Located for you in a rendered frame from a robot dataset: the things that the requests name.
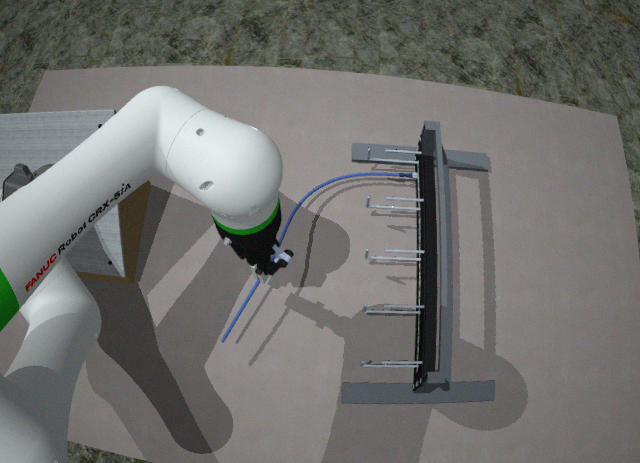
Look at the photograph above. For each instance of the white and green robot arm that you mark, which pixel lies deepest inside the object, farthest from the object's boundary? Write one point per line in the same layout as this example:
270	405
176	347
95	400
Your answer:
230	167

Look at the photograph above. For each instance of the blue cable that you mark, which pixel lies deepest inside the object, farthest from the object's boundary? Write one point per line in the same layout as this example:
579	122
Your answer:
286	227

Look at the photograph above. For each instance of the black and grey patch panel rack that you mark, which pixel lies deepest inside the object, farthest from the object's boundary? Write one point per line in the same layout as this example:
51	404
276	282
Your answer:
428	390

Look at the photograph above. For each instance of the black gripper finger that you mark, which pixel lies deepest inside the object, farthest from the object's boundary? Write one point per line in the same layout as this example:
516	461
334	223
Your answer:
251	261
266	266

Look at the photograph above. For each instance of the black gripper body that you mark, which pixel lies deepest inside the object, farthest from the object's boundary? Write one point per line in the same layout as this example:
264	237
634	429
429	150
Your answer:
267	247

